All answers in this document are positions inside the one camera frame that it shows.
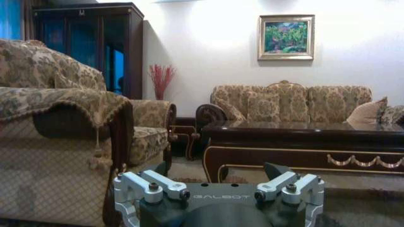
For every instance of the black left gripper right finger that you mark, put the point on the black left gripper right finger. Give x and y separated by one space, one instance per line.
292 186

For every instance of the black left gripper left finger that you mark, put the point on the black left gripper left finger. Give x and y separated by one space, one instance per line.
151 186

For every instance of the patterned dark floor rug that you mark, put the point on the patterned dark floor rug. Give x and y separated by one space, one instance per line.
363 203

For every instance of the dark wooden coffee table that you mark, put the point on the dark wooden coffee table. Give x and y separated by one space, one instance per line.
303 146

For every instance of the dark wooden side table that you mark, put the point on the dark wooden side table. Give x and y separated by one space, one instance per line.
184 137

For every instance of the floral beige three-seat sofa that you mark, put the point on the floral beige three-seat sofa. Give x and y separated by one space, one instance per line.
294 104

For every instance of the floral cushion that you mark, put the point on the floral cushion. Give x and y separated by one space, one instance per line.
392 114
228 109
263 106

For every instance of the floral beige armchair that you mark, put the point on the floral beige armchair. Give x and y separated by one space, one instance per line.
63 123

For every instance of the plain beige cushion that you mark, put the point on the plain beige cushion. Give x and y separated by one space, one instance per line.
366 112

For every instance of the fringed floral armrest cover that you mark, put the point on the fringed floral armrest cover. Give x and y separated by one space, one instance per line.
66 101

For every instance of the red dried twig bunch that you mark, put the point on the red dried twig bunch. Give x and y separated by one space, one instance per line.
162 80

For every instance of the dark wooden display cabinet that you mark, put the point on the dark wooden display cabinet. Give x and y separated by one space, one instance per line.
91 47

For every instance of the framed green landscape painting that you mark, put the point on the framed green landscape painting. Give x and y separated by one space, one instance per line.
286 37

